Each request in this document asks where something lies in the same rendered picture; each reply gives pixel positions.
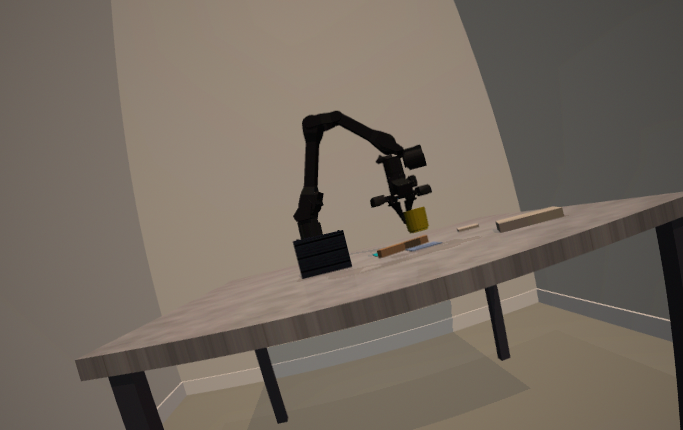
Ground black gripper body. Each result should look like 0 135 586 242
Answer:
370 172 432 208

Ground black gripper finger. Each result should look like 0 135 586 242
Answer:
404 197 417 211
388 202 406 224

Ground yellow cup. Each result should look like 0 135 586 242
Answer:
403 206 428 233

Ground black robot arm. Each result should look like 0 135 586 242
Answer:
293 111 427 239

